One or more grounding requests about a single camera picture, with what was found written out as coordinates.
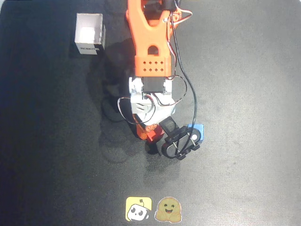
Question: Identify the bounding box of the white servo wire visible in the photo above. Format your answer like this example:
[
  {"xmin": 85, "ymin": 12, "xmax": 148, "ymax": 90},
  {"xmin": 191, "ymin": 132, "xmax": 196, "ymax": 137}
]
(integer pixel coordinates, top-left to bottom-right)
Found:
[
  {"xmin": 117, "ymin": 96, "xmax": 158, "ymax": 125},
  {"xmin": 155, "ymin": 9, "xmax": 193, "ymax": 106}
]

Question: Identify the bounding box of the red cube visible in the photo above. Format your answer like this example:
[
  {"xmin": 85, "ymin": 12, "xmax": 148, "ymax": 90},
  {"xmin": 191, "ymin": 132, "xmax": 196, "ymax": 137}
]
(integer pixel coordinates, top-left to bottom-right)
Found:
[{"xmin": 145, "ymin": 126, "xmax": 166, "ymax": 144}]

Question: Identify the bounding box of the black table mat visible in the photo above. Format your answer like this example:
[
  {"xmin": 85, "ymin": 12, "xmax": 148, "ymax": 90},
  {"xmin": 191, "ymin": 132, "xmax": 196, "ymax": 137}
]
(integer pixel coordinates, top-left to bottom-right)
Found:
[{"xmin": 0, "ymin": 0, "xmax": 301, "ymax": 226}]

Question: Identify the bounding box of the hugging face emoji sticker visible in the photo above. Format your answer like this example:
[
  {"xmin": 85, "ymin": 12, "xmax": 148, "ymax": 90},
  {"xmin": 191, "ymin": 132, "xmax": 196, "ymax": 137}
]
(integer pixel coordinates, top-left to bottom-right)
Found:
[{"xmin": 154, "ymin": 196, "xmax": 183, "ymax": 223}]

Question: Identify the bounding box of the yellow robot face sticker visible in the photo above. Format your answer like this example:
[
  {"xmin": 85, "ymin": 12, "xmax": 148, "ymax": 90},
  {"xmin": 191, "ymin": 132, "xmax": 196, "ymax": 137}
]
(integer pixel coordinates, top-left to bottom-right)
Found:
[{"xmin": 125, "ymin": 196, "xmax": 153, "ymax": 222}]

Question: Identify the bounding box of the white open cardboard box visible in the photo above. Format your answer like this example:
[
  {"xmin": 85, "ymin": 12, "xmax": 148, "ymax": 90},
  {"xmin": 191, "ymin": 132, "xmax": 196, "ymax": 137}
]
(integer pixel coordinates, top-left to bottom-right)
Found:
[{"xmin": 74, "ymin": 13, "xmax": 106, "ymax": 56}]

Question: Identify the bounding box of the black gripper-mounted camera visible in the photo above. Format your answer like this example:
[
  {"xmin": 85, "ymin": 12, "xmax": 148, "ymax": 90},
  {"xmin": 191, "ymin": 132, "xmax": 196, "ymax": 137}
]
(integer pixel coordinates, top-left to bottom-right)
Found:
[{"xmin": 159, "ymin": 117, "xmax": 202, "ymax": 161}]

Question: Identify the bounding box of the blue cube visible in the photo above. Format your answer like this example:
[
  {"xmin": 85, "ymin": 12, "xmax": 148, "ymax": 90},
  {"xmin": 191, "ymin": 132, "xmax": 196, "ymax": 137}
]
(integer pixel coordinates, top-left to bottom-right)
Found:
[{"xmin": 187, "ymin": 124, "xmax": 205, "ymax": 144}]

